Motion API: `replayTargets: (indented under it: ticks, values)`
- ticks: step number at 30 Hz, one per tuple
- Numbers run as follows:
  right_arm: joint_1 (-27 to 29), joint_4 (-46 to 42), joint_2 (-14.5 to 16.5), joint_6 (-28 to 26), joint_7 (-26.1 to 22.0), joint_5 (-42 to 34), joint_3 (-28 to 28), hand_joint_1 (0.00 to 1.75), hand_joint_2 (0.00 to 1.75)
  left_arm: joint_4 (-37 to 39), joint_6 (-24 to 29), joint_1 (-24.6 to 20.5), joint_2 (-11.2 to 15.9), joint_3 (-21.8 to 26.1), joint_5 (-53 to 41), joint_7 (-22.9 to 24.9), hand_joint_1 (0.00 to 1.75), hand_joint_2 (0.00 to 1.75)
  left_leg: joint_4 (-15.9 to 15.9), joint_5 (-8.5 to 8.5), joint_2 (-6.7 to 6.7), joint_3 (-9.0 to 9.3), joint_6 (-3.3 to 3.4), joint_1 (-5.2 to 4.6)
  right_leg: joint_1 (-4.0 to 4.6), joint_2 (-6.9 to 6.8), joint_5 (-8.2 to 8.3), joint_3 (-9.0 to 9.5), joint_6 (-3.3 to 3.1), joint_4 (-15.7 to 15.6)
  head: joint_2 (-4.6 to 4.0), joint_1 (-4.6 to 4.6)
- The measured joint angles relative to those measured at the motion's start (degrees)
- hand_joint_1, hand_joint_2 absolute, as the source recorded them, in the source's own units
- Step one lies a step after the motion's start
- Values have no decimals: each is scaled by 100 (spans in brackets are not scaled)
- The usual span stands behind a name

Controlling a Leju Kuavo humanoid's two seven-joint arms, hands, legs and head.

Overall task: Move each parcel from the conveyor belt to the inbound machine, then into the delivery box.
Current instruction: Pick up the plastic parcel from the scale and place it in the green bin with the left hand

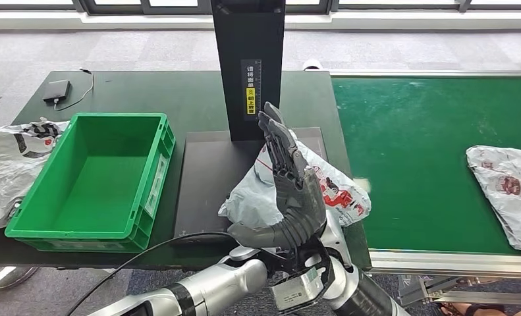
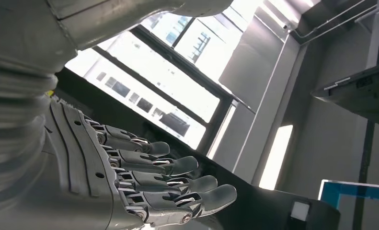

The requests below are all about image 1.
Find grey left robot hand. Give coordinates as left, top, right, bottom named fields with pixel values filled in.
left=227, top=101, right=329, bottom=250

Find large grey parcel red print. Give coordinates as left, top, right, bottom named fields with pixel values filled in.
left=217, top=128, right=372, bottom=230

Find grey parcel small logos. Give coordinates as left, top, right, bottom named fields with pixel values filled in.
left=466, top=145, right=521, bottom=253

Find black inbound scanning machine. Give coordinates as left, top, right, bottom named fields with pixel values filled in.
left=173, top=0, right=346, bottom=245

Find green belt conveyor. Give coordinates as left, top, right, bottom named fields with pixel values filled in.
left=327, top=69, right=521, bottom=280

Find white parcel bag black print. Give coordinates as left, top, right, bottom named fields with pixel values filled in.
left=0, top=120, right=70, bottom=234

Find person's foot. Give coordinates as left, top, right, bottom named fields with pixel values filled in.
left=439, top=303, right=521, bottom=316

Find green plastic crate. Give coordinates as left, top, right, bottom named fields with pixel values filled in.
left=5, top=112, right=177, bottom=254

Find black power bank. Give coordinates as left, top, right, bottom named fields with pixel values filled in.
left=42, top=79, right=72, bottom=103

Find chrome round base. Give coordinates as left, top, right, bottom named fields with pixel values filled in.
left=0, top=267, right=40, bottom=290

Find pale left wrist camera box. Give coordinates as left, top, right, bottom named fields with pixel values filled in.
left=269, top=267, right=327, bottom=315

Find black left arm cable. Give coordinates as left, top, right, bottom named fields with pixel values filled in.
left=66, top=231, right=237, bottom=316

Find aluminium conveyor support frame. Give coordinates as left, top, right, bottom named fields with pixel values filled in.
left=397, top=275, right=521, bottom=306

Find thin power bank cable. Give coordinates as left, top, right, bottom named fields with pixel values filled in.
left=53, top=68, right=96, bottom=112

